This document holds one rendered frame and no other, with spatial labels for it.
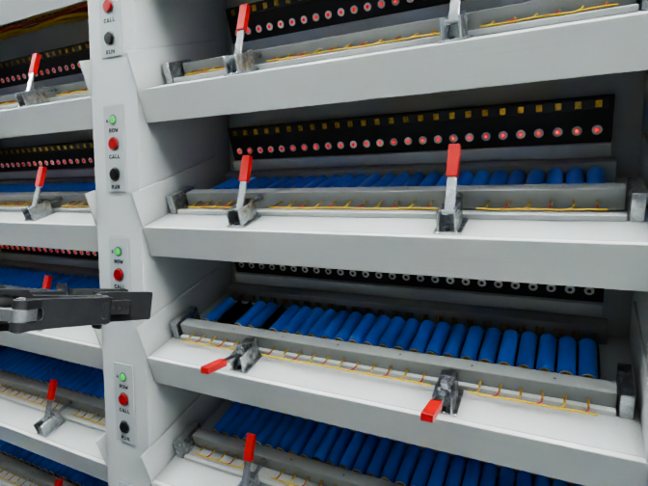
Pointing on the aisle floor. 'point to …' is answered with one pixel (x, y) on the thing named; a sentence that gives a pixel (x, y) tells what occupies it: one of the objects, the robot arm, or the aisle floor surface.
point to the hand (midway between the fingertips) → (112, 304)
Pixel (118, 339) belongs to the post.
